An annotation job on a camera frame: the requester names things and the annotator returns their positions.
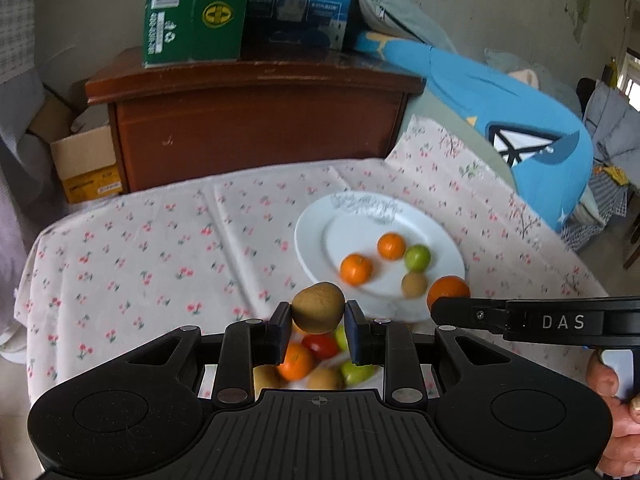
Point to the brown kiwi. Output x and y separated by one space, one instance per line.
414 284
266 377
318 307
325 379

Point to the brown cardboard box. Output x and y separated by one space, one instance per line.
85 165

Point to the grey pillow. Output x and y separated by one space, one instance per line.
400 15

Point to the red cherry tomato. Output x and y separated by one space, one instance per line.
320 345

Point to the blue cartoon plush pillow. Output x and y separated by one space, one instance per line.
500 100

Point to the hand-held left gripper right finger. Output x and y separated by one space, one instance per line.
354 335

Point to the cherry-print tablecloth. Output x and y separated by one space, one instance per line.
150 260

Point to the person's right hand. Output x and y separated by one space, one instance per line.
625 435

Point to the grey plaid cloth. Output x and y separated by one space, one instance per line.
15 20

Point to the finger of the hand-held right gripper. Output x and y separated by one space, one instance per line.
465 312

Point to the blue checked cloth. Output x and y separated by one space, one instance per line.
600 195

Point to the white floral-print plate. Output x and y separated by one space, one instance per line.
345 230

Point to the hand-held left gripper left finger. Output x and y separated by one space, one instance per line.
281 335

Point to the green cardboard box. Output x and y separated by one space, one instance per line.
190 10

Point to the brown wooden cabinet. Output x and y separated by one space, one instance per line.
250 120

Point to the lilac checked cloth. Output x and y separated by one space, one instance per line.
12 150

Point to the grey blanket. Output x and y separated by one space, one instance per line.
545 85

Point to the grey garment on chair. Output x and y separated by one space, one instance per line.
610 115

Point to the dark blue cardboard box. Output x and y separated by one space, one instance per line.
300 0

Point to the orange mandarin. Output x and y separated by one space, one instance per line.
447 287
356 269
391 246
295 361

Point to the grey-green cushion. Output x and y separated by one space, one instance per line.
440 115

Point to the green jujube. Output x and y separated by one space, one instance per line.
357 372
417 257
341 338

